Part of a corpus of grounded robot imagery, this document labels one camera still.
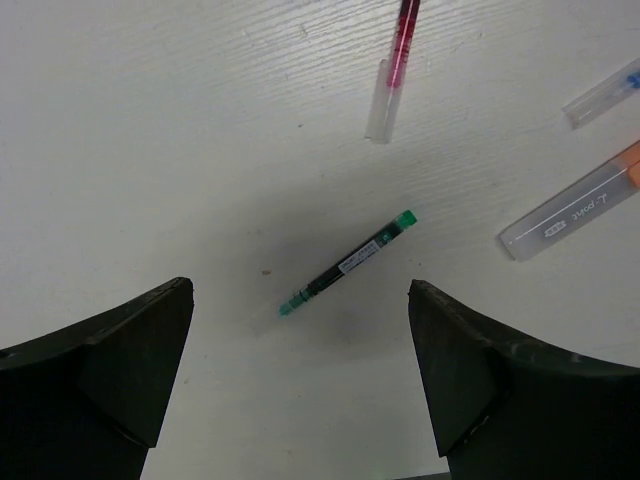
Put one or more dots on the green pen refill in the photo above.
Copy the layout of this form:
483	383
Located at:
348	263

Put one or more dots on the red pen refill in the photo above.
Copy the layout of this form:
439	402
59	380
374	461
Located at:
391	74

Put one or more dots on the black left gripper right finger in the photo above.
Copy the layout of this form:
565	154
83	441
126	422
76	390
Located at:
506	405

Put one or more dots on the blue pen refill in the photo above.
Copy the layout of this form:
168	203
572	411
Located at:
604	96

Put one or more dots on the orange cap highlighter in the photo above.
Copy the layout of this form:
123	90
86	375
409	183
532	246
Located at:
597	192

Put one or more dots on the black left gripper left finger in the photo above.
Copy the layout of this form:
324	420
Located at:
88	401

